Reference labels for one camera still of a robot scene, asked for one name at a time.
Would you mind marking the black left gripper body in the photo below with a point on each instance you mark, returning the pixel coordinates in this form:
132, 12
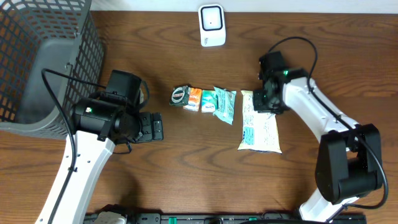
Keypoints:
149, 126

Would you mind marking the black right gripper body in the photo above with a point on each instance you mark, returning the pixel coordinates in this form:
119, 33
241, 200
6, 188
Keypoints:
262, 101

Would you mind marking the large beige snack bag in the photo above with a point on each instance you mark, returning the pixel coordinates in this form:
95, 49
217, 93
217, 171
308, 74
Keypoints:
260, 133

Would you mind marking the dark green round-logo packet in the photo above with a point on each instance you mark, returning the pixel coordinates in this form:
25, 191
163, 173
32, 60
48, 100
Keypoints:
180, 96

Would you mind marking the light green snack packet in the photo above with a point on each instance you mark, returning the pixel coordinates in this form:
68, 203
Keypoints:
226, 101

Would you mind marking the orange small snack packet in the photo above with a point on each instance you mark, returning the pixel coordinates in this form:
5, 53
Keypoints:
194, 100

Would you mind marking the teal small snack packet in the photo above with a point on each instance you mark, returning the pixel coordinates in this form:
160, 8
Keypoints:
209, 101

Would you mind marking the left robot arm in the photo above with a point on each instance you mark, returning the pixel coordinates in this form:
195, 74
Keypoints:
106, 118

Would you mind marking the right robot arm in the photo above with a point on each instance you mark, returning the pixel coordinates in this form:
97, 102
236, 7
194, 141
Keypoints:
349, 162

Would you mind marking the white barcode scanner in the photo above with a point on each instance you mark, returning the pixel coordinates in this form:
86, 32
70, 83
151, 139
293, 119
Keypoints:
212, 25

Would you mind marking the dark grey mesh plastic basket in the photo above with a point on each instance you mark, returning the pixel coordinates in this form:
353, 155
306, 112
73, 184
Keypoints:
36, 34

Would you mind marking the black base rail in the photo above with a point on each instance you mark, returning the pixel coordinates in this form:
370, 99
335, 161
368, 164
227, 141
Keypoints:
156, 218

